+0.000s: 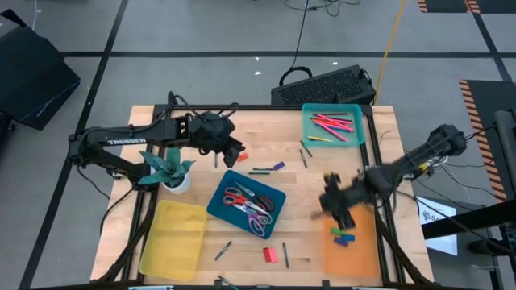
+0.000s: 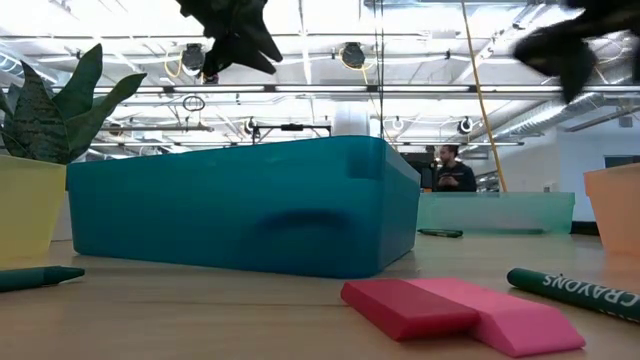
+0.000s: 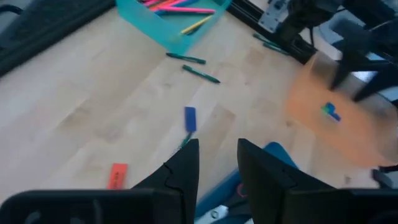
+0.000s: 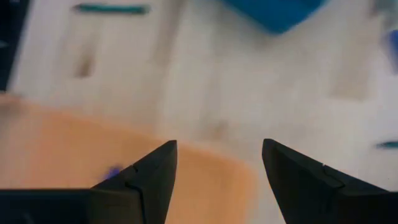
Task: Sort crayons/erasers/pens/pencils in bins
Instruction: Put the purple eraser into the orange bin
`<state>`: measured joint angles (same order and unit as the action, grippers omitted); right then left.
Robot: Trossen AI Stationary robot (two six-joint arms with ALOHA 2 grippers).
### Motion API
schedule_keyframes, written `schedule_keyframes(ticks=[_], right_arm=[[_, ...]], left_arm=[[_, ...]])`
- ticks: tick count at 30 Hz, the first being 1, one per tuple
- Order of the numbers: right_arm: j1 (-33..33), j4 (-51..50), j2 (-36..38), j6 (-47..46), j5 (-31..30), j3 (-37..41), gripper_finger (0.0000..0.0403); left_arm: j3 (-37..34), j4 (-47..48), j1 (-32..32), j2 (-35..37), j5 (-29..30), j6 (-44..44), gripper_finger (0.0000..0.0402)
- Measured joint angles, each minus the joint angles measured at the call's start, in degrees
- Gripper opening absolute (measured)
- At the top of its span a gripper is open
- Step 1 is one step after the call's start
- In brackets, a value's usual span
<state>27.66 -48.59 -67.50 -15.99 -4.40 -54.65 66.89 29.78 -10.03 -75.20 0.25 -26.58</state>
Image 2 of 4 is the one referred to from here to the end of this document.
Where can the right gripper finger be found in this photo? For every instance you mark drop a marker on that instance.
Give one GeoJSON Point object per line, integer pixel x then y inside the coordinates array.
{"type": "Point", "coordinates": [560, 52]}

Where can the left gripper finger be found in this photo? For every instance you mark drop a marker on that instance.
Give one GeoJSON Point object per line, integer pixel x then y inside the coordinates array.
{"type": "Point", "coordinates": [235, 52]}
{"type": "Point", "coordinates": [265, 45]}

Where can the white pillar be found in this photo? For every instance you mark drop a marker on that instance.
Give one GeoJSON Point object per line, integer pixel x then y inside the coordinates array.
{"type": "Point", "coordinates": [350, 120]}

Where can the dark blue plastic bin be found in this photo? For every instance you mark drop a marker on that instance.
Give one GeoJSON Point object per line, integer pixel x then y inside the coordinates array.
{"type": "Point", "coordinates": [240, 205]}

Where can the pink eraser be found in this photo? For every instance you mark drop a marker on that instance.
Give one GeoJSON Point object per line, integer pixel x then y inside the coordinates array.
{"type": "Point", "coordinates": [525, 325]}

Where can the red eraser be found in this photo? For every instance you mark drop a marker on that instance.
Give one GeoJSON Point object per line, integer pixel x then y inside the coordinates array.
{"type": "Point", "coordinates": [405, 307]}

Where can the ceiling light bar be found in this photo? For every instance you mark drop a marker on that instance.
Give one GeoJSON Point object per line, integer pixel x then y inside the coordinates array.
{"type": "Point", "coordinates": [320, 89]}

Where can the person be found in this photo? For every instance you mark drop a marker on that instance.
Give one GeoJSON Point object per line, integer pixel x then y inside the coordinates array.
{"type": "Point", "coordinates": [454, 177]}

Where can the green pen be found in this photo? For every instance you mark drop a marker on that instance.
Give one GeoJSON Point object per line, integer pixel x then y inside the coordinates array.
{"type": "Point", "coordinates": [440, 233]}

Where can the black background frame rig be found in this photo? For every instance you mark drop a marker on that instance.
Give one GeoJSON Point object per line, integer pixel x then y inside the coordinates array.
{"type": "Point", "coordinates": [291, 127]}

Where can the green crayon white lettering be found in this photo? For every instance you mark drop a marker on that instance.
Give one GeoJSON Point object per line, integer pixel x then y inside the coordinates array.
{"type": "Point", "coordinates": [565, 292]}

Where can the silver ventilation duct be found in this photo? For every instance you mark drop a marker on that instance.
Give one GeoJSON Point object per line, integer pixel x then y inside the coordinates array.
{"type": "Point", "coordinates": [550, 117]}

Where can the orange translucent plastic bin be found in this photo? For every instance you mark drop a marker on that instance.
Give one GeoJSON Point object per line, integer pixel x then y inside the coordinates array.
{"type": "Point", "coordinates": [617, 210]}

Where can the teal translucent plastic bin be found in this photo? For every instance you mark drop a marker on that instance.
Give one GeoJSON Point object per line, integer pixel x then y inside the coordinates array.
{"type": "Point", "coordinates": [500, 214]}

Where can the dark door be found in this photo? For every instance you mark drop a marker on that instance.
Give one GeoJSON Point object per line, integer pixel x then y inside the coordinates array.
{"type": "Point", "coordinates": [622, 161]}

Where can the green plant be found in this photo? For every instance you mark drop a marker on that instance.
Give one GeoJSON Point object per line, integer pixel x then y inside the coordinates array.
{"type": "Point", "coordinates": [45, 120]}

